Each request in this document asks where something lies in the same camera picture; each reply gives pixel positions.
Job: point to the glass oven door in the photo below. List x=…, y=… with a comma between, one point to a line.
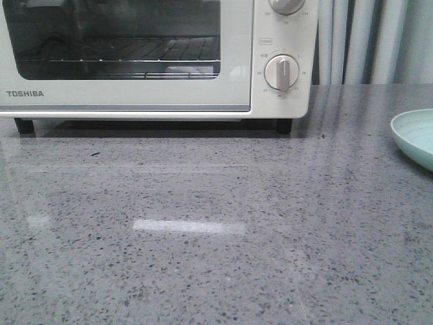
x=25, y=24

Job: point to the lower oven timer knob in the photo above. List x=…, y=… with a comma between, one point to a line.
x=281, y=72

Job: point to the upper oven control knob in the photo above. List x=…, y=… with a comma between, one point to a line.
x=286, y=7

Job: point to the white Toshiba toaster oven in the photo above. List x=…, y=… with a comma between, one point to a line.
x=272, y=35

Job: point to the grey curtain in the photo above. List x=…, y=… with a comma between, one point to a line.
x=373, y=42

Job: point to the light green plate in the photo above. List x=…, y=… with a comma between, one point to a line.
x=412, y=132

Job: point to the metal oven wire rack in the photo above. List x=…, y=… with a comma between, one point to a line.
x=113, y=57

